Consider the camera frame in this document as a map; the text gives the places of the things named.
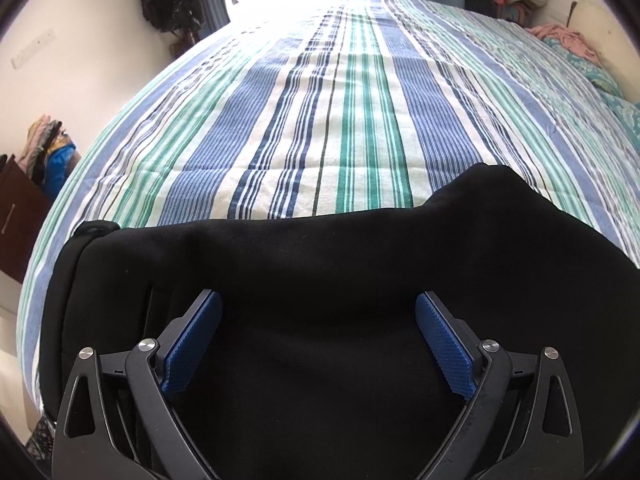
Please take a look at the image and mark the teal patterned pillow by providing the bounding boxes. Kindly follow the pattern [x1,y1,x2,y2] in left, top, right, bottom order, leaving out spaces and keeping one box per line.
[600,91,640,152]

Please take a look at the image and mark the black pants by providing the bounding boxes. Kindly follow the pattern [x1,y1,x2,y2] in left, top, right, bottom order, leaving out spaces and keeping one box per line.
[39,164,639,479]

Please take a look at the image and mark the pink cloth on bed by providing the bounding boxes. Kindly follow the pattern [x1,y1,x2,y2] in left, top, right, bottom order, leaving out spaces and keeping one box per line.
[526,24,602,67]

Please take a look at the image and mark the dark brown wooden cabinet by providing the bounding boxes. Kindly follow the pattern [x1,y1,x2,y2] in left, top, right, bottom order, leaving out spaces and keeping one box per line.
[0,156,51,283]

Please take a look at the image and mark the cream padded headboard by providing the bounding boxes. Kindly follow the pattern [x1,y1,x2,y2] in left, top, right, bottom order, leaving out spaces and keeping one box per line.
[567,0,640,103]

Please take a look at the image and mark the colourful clothes pile on cabinet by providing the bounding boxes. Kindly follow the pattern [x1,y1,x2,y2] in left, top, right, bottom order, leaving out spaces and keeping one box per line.
[17,115,81,202]

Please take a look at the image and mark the dark hanging bags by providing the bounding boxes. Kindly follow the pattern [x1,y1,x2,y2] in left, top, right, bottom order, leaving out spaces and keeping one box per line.
[140,0,205,58]

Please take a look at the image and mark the striped blue green bed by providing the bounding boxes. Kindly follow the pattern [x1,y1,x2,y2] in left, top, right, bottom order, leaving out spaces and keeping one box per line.
[16,0,639,402]

